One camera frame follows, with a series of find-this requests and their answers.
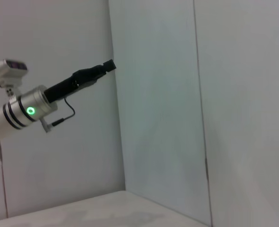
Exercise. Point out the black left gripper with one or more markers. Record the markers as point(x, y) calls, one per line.
point(65, 88)

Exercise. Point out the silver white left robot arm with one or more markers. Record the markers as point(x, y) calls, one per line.
point(23, 111)

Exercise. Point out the silver wrist connector socket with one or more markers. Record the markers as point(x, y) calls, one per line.
point(45, 125)

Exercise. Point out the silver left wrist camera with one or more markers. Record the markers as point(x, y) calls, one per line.
point(9, 71)

